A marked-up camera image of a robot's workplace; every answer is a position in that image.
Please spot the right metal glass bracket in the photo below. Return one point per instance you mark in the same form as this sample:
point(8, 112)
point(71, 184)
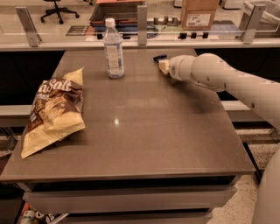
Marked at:
point(249, 34)

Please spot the dark blue rxbar wrapper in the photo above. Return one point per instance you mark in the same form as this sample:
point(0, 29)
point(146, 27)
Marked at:
point(160, 57)

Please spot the black floor bar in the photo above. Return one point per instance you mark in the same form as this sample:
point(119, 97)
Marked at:
point(258, 172)

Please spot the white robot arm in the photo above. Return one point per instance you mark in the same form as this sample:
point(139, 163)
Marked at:
point(260, 95)

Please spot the grey open bin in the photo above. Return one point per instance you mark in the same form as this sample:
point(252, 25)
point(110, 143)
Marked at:
point(119, 10)

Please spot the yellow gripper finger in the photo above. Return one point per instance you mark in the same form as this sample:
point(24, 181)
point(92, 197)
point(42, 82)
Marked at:
point(164, 66)

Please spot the metal glass bracket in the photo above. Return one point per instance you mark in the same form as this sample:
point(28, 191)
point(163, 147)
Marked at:
point(33, 38)
point(142, 25)
point(249, 34)

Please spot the black office chair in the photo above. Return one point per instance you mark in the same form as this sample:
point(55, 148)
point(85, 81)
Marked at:
point(58, 11)

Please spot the clear plastic water bottle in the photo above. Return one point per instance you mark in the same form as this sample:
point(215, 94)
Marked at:
point(113, 49)

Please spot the middle metal glass bracket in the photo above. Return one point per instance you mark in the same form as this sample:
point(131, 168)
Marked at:
point(142, 25)

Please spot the sea salt chips bag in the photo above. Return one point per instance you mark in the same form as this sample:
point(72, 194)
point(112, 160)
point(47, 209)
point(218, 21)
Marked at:
point(55, 112)

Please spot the grey table drawer unit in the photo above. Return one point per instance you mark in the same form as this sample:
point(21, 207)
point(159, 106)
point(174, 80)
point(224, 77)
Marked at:
point(168, 205)

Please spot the left metal glass bracket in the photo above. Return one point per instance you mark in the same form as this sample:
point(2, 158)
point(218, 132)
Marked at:
point(33, 38)

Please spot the cardboard box with label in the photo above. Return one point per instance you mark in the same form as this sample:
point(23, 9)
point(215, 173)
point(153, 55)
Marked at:
point(198, 15)

